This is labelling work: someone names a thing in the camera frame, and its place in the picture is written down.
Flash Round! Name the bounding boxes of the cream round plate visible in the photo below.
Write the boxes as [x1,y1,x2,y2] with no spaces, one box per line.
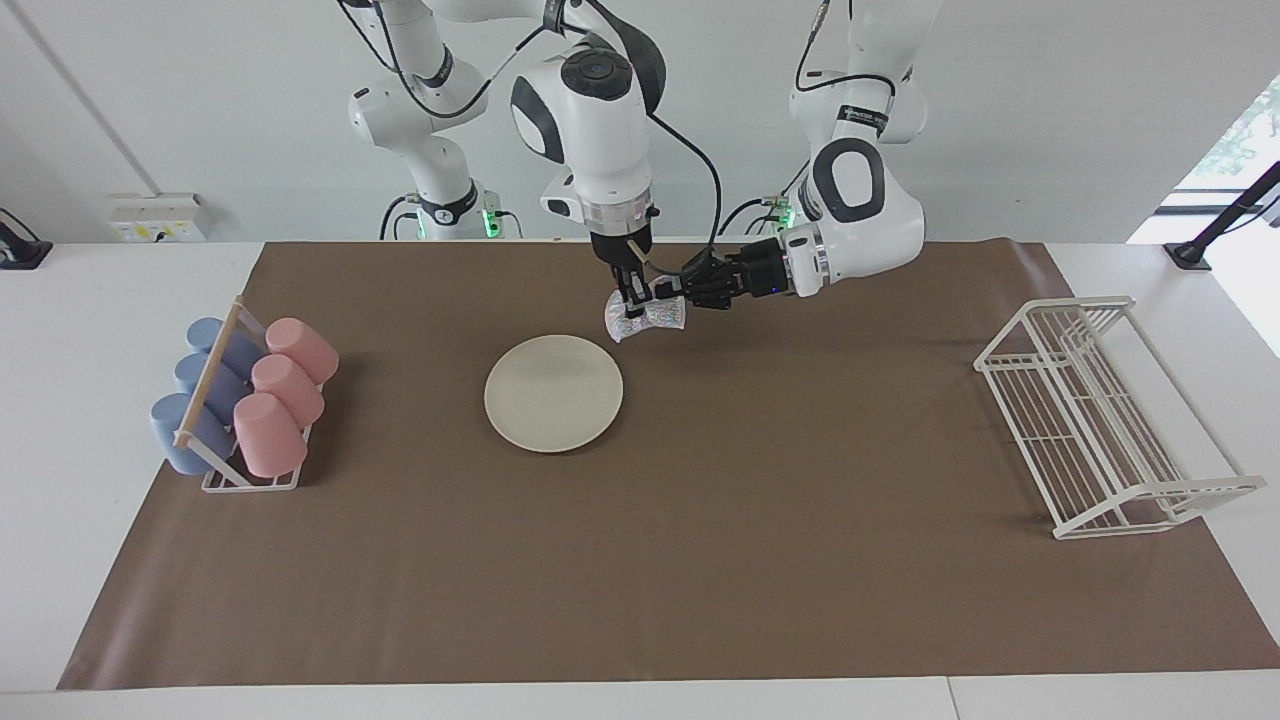
[484,334,625,454]

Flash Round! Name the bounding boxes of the brown table mat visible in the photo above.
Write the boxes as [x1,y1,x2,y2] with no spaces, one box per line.
[57,240,1280,691]

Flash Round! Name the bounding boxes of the pink plastic cup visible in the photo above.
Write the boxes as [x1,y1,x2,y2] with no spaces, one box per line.
[265,318,340,385]
[251,354,326,428]
[234,393,308,478]

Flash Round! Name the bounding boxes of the blue plastic cup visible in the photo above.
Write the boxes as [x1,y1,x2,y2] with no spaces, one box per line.
[174,352,253,426]
[186,318,265,381]
[150,393,239,476]

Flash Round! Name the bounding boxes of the white cup holder rack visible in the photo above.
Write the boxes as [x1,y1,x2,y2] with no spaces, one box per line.
[173,296,323,492]

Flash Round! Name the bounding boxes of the white power strip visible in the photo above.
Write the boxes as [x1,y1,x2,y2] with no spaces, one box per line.
[108,193,213,243]

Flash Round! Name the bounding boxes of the bright window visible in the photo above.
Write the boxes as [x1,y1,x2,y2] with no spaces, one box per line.
[1170,75,1280,216]

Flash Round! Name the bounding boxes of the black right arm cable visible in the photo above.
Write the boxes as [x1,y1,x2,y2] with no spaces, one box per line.
[338,0,724,277]

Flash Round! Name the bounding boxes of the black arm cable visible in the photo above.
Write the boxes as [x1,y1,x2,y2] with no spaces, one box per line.
[338,0,724,277]
[797,0,901,101]

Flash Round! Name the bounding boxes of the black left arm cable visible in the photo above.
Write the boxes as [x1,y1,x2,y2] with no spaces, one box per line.
[797,0,901,101]

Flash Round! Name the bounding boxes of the white wire dish rack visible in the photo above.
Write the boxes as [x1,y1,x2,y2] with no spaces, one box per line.
[974,295,1267,541]

